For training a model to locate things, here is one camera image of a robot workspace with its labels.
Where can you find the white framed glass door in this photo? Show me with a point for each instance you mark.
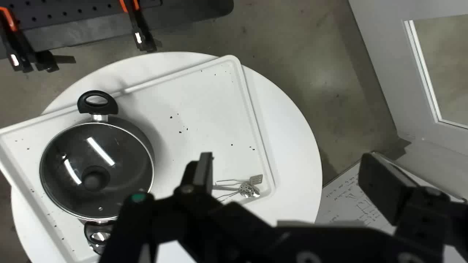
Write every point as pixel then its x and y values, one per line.
pixel 385 73

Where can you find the black perforated workbench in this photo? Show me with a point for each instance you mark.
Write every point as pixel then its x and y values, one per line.
pixel 59 11

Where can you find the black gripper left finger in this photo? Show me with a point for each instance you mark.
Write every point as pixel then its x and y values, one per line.
pixel 205 169

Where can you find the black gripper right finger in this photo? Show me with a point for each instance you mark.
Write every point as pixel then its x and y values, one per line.
pixel 385 187

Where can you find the white plastic tray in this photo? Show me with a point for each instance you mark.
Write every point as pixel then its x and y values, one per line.
pixel 195 106

